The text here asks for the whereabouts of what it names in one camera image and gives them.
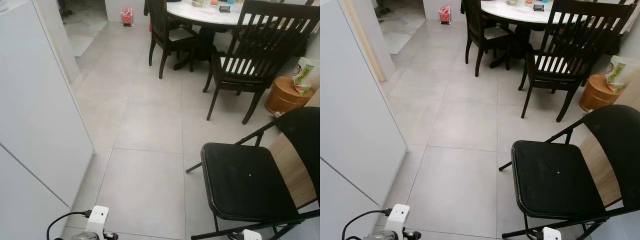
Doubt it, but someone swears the dark wooden dining chair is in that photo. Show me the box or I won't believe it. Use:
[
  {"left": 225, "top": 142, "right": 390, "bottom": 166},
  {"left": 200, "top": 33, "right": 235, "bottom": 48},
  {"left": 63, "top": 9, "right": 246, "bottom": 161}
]
[
  {"left": 144, "top": 0, "right": 200, "bottom": 80},
  {"left": 518, "top": 0, "right": 637, "bottom": 123},
  {"left": 461, "top": 0, "right": 512, "bottom": 77},
  {"left": 202, "top": 0, "right": 321, "bottom": 125}
]

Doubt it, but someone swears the black folding chair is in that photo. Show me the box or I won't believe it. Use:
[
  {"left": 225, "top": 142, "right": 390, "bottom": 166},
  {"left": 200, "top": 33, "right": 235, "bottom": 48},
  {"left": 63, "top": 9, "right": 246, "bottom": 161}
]
[
  {"left": 186, "top": 106, "right": 321, "bottom": 240},
  {"left": 498, "top": 104, "right": 640, "bottom": 240}
]

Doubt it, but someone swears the white round dining table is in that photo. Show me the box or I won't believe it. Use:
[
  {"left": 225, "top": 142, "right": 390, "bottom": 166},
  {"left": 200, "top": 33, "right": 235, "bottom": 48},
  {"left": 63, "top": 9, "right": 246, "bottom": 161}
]
[
  {"left": 481, "top": 0, "right": 621, "bottom": 68},
  {"left": 166, "top": 0, "right": 301, "bottom": 71}
]

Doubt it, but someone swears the white fridge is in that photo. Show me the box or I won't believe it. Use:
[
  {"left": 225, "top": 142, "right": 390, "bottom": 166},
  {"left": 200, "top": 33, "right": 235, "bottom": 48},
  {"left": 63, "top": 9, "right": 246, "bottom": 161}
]
[
  {"left": 0, "top": 0, "right": 96, "bottom": 240},
  {"left": 320, "top": 0, "right": 407, "bottom": 240}
]

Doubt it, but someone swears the green snack bag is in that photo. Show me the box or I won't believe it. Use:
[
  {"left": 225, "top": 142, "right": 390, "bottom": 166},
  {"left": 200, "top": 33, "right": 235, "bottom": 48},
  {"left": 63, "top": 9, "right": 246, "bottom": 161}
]
[
  {"left": 605, "top": 55, "right": 640, "bottom": 95},
  {"left": 292, "top": 57, "right": 321, "bottom": 96}
]

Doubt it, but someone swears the orange round wooden stool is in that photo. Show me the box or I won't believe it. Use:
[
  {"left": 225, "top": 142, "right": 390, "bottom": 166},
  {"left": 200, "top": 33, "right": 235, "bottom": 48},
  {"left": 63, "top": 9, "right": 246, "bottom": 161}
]
[
  {"left": 579, "top": 74, "right": 623, "bottom": 113},
  {"left": 265, "top": 76, "right": 316, "bottom": 117}
]

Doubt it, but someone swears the light wooden board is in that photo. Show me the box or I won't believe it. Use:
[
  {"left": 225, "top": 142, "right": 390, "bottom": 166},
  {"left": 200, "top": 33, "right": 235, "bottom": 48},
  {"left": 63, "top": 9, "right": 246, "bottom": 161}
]
[
  {"left": 579, "top": 65, "right": 640, "bottom": 208},
  {"left": 268, "top": 89, "right": 321, "bottom": 210}
]

